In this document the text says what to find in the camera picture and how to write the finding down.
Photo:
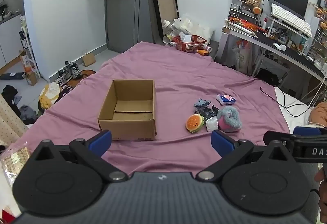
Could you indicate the black cloth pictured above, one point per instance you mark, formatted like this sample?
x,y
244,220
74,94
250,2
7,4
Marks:
x,y
10,93

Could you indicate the orange tube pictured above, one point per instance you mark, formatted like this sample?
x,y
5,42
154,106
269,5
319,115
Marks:
x,y
203,52

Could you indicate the black top desk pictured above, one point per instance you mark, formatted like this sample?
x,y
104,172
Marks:
x,y
281,51

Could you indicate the orange brown cloth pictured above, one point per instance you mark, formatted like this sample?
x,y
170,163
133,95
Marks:
x,y
320,114

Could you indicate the small white packet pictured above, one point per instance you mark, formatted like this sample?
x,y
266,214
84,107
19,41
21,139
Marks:
x,y
212,124

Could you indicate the fluffy blue pink plush toy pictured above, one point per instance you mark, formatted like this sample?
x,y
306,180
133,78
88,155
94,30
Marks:
x,y
230,119

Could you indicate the small cardboard box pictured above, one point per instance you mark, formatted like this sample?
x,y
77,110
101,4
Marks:
x,y
89,60

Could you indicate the orange round lamp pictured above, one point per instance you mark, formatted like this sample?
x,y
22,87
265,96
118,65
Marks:
x,y
257,10

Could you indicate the white bottle red cap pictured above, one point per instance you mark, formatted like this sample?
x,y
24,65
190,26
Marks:
x,y
265,24

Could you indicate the open brown carton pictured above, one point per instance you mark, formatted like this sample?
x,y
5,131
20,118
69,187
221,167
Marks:
x,y
32,79

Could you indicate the dark floral cloth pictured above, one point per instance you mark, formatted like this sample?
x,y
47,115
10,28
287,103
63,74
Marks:
x,y
66,90

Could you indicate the grey door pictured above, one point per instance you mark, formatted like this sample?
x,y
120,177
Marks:
x,y
122,22

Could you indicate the white plastic bags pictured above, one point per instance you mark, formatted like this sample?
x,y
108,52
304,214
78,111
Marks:
x,y
201,28

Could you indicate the black framed board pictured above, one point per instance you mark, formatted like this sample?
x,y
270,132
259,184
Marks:
x,y
166,6

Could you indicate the black plastic packet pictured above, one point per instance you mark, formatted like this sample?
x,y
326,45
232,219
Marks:
x,y
207,111

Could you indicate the beige dotted cloth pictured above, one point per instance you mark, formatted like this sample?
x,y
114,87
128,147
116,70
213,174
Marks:
x,y
10,124

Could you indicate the orange white carton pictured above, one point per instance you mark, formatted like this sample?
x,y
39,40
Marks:
x,y
25,60

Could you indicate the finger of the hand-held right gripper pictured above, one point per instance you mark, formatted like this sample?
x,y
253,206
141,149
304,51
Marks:
x,y
306,130
276,137

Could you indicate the grey drawer organiser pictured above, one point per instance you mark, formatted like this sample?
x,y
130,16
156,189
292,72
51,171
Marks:
x,y
242,13

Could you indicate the brown floor mat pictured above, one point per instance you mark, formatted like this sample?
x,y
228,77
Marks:
x,y
88,73

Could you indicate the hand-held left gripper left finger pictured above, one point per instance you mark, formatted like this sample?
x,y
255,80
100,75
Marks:
x,y
101,141

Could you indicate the woven basket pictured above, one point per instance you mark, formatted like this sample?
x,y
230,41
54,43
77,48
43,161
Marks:
x,y
254,0

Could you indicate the burger plush toy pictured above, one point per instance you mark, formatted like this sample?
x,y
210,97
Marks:
x,y
194,123

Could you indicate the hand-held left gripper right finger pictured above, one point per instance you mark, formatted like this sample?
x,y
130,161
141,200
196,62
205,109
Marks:
x,y
222,143

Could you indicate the white roll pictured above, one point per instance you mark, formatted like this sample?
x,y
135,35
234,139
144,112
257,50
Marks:
x,y
208,48

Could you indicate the yellow white bag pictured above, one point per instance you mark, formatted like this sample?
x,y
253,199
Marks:
x,y
48,95

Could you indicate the person's right hand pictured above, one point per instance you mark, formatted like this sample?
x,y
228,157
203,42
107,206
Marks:
x,y
322,175

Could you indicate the white bed sheet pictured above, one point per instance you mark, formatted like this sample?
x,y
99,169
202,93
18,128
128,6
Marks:
x,y
291,104

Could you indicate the yellow white can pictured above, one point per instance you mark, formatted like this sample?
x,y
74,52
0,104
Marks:
x,y
167,39

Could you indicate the red plastic basket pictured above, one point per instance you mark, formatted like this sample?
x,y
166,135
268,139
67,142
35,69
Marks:
x,y
190,46

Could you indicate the black spray bottle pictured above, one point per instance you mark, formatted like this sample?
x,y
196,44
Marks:
x,y
23,40

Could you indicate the blue pink tissue packet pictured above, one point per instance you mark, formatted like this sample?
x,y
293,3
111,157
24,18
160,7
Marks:
x,y
226,99

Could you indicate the clear plastic bottle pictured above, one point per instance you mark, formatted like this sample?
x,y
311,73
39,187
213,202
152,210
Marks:
x,y
168,27

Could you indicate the white kitchen cabinet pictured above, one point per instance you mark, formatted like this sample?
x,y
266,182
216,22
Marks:
x,y
10,35

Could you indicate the white keyboard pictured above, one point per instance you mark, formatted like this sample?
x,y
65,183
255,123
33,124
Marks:
x,y
291,19

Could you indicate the purple bed sheet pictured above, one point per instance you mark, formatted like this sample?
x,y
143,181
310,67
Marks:
x,y
178,73

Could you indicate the white tote bag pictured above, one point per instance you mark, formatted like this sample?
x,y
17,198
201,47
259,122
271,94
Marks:
x,y
244,59

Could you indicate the grey cloth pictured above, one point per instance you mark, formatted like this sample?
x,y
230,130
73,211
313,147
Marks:
x,y
26,113

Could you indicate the white storage rack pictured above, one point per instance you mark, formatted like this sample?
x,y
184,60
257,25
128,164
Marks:
x,y
32,55

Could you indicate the clear snack packet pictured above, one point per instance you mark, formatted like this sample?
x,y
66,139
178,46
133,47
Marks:
x,y
14,162

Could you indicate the black flat package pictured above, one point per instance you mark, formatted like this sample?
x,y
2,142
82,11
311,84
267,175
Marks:
x,y
11,76

